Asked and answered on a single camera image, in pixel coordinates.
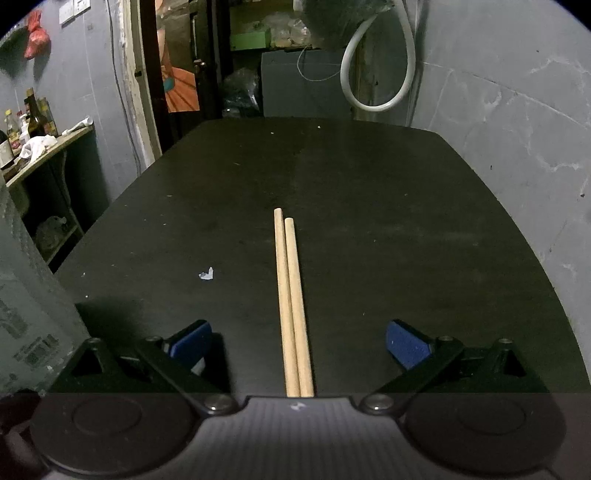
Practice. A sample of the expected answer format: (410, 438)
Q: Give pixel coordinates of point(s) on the paper scrap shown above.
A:
(207, 274)

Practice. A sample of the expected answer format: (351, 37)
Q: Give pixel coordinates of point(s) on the rolled white paper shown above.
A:
(78, 124)

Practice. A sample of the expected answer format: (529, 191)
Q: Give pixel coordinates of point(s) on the red plastic bag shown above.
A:
(37, 37)

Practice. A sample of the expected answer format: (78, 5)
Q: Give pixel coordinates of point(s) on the white plastic bags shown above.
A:
(291, 30)

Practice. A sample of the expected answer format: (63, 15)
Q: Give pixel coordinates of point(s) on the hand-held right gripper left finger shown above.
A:
(191, 341)

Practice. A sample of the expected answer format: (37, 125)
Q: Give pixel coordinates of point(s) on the grey appliance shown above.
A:
(309, 92)

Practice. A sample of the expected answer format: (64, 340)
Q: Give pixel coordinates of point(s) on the dark wooden door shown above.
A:
(207, 46)

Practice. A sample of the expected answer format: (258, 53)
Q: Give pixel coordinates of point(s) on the white wall switch plate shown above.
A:
(74, 10)

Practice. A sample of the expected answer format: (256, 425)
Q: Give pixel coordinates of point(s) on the labelled sauce bottle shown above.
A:
(49, 120)

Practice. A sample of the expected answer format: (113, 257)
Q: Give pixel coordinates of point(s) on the dark hanging plastic bag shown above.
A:
(346, 18)

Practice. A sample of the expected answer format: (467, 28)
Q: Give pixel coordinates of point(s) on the white cloth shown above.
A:
(39, 146)

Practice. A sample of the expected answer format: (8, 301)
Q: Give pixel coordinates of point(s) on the pale door frame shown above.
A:
(134, 92)

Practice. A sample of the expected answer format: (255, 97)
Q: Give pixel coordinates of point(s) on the orange door poster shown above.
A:
(180, 69)

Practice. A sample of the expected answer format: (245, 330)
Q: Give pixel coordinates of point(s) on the white perforated plastic basket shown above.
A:
(27, 300)

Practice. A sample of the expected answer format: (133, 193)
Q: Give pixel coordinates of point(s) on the green box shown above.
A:
(249, 40)

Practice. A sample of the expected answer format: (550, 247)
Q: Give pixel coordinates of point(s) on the black garbage bag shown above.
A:
(240, 94)

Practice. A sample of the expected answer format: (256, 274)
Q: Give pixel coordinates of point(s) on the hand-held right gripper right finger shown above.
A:
(406, 344)

